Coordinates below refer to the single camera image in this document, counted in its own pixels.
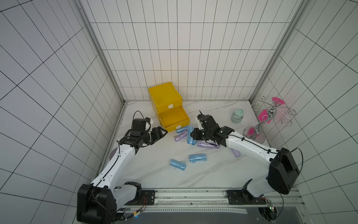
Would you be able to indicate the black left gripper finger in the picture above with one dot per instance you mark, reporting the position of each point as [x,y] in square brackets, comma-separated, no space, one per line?
[161,131]
[155,138]

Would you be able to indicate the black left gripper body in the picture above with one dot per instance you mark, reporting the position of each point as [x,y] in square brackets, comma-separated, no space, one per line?
[154,135]

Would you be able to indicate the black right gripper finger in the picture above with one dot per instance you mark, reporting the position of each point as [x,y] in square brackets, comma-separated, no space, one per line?
[211,142]
[196,134]

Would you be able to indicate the purple bag roll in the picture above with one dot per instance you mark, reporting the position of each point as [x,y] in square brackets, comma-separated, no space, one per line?
[235,152]
[207,145]
[180,136]

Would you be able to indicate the yellow plastic drawer cabinet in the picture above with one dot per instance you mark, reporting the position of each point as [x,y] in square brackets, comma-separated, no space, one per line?
[167,105]

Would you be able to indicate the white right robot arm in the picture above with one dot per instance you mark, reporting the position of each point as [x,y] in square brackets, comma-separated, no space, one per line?
[282,168]

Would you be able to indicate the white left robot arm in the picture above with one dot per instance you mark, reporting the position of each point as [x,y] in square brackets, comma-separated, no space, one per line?
[112,173]

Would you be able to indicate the pale green jar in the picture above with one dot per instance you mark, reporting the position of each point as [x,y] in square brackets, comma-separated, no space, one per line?
[237,116]

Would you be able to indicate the lavender bowl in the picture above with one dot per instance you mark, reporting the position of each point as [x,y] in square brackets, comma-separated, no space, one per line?
[112,153]

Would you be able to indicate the pink metal cup rack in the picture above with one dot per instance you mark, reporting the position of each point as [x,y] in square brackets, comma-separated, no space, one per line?
[267,116]

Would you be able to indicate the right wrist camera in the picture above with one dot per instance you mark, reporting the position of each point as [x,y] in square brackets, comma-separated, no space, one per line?
[205,120]

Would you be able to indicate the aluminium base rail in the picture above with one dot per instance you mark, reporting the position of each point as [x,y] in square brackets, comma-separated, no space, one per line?
[217,200]

